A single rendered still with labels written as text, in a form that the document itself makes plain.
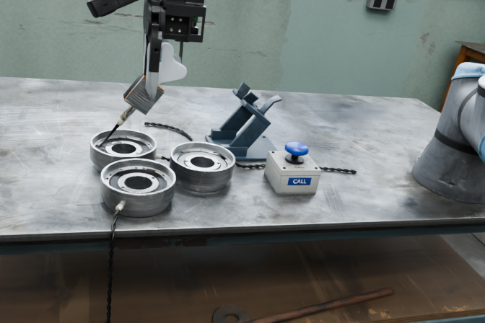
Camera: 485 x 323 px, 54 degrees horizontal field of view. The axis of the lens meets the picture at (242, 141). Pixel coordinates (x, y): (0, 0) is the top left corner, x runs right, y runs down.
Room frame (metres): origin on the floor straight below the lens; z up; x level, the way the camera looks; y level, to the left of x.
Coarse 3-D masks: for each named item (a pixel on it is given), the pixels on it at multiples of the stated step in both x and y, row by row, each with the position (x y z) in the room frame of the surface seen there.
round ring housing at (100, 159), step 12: (108, 132) 0.73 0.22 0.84; (120, 132) 0.74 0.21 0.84; (132, 132) 0.75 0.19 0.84; (120, 144) 0.71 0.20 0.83; (132, 144) 0.72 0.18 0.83; (156, 144) 0.71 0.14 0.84; (96, 156) 0.65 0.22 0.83; (108, 156) 0.64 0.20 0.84; (120, 156) 0.64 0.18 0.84; (132, 156) 0.65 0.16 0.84; (144, 156) 0.66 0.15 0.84; (96, 168) 0.67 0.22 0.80
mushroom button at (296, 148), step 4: (288, 144) 0.72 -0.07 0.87; (292, 144) 0.72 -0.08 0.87; (296, 144) 0.72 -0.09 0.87; (300, 144) 0.72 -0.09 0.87; (304, 144) 0.73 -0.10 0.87; (284, 148) 0.72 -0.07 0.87; (288, 148) 0.71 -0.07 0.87; (292, 148) 0.71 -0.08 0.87; (296, 148) 0.71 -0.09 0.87; (300, 148) 0.71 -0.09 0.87; (304, 148) 0.71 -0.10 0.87; (308, 148) 0.72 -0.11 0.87; (288, 152) 0.71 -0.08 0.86; (292, 152) 0.70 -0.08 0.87; (296, 152) 0.70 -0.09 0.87; (300, 152) 0.70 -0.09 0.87; (304, 152) 0.71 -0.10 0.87; (292, 156) 0.72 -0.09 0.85; (296, 156) 0.72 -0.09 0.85
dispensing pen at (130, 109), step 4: (140, 76) 0.71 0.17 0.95; (136, 80) 0.71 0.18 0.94; (132, 84) 0.71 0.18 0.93; (128, 88) 0.71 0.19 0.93; (132, 88) 0.70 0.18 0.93; (128, 92) 0.70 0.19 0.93; (124, 96) 0.70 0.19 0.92; (128, 108) 0.70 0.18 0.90; (132, 108) 0.70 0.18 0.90; (124, 112) 0.70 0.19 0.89; (128, 112) 0.70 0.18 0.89; (132, 112) 0.70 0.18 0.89; (120, 116) 0.70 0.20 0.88; (124, 116) 0.70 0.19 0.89; (128, 116) 0.70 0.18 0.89; (120, 120) 0.69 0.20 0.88; (124, 120) 0.70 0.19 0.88; (116, 124) 0.70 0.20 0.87; (120, 124) 0.69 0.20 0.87; (116, 128) 0.69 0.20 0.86; (112, 132) 0.69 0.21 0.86; (108, 136) 0.69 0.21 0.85
